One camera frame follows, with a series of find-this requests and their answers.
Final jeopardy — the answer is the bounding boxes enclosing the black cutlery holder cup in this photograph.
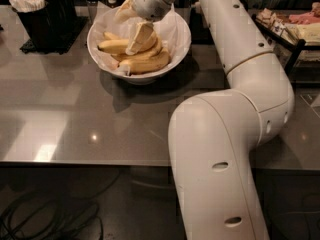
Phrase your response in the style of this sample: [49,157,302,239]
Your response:
[17,0,67,52]

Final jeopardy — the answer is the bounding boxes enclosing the white ceramic bowl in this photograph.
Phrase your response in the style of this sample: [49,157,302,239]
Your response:
[87,8,191,85]

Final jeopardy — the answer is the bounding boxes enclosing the small back yellow banana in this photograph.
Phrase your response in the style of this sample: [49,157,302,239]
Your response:
[103,32,121,40]

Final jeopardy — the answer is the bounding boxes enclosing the black rubber mat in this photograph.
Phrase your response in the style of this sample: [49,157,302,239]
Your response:
[20,16,88,54]

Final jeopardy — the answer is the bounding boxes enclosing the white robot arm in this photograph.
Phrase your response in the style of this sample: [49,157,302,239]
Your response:
[119,0,294,240]

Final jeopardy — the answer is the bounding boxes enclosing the black floor cables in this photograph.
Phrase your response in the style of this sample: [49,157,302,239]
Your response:
[0,170,122,240]

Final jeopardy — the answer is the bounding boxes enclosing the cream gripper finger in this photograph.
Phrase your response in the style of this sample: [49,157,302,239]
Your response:
[114,0,138,23]
[125,21,156,55]

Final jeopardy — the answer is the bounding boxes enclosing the black wire condiment rack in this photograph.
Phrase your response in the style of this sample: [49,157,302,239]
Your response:
[252,14,320,88]

